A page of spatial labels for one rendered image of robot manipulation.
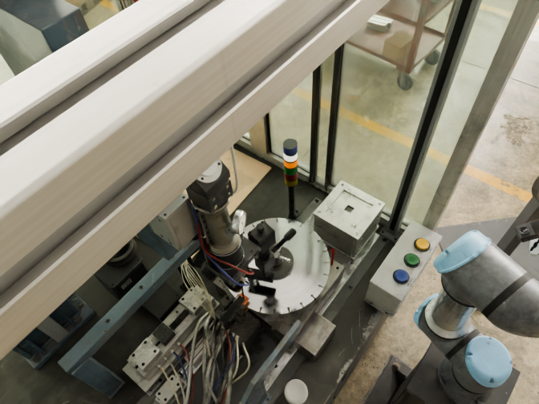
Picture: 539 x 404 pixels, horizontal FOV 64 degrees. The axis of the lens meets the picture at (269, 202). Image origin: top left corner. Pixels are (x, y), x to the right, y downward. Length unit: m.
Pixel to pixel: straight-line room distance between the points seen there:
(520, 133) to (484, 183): 0.53
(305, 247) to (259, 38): 1.21
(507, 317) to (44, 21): 0.97
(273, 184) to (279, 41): 1.59
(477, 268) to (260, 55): 0.78
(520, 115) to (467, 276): 2.61
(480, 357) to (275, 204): 0.88
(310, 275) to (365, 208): 0.35
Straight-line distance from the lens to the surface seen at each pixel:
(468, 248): 0.91
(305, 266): 1.32
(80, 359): 1.25
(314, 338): 1.38
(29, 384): 1.64
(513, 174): 3.05
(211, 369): 1.29
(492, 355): 1.30
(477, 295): 0.92
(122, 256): 1.44
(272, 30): 0.17
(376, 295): 1.43
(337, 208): 1.50
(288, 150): 1.32
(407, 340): 2.30
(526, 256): 2.69
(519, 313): 0.90
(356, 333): 1.47
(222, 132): 0.16
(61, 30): 0.89
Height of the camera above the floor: 2.13
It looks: 54 degrees down
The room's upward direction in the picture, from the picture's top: 6 degrees counter-clockwise
